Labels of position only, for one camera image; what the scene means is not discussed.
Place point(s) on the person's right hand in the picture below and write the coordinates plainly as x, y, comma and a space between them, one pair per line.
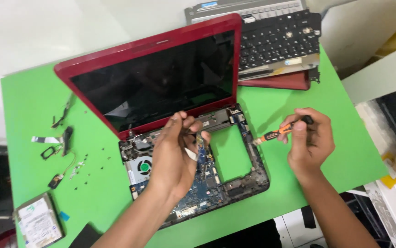
313, 144

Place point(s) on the person's left hand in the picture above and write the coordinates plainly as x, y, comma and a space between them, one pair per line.
172, 165

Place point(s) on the orange black screwdriver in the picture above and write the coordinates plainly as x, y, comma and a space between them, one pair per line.
276, 132

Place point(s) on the laptop cooling fan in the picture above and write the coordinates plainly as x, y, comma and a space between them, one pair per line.
144, 167

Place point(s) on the blue laptop motherboard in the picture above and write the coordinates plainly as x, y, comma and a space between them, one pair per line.
204, 187

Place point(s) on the red laptop bottom cover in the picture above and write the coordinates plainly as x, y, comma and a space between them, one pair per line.
280, 83

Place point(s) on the silver laptop palm rest panel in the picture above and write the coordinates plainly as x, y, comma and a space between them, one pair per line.
297, 65

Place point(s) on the scattered small black screws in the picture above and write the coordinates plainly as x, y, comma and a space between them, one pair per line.
87, 158

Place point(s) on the yellow paper piece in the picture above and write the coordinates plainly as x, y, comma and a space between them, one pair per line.
390, 181

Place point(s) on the white shelf unit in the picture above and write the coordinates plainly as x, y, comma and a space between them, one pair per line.
390, 103

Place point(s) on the red disassembled laptop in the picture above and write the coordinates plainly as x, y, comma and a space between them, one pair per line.
149, 75

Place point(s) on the person's black clothing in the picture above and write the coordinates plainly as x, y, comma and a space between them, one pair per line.
246, 236

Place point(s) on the long black speaker bar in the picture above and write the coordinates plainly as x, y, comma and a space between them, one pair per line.
68, 139

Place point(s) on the black loose laptop keyboard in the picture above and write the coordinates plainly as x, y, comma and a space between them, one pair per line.
277, 41

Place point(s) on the black flat rectangular object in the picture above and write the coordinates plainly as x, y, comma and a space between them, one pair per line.
86, 237

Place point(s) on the blue tape piece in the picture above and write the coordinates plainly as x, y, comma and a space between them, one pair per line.
64, 216

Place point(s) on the silver hard disk drive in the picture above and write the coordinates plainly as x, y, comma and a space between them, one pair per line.
38, 222

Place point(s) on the small silver metal bracket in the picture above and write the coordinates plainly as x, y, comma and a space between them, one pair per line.
76, 169

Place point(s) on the silver laptop keyboard frame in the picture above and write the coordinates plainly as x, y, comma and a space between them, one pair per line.
253, 8

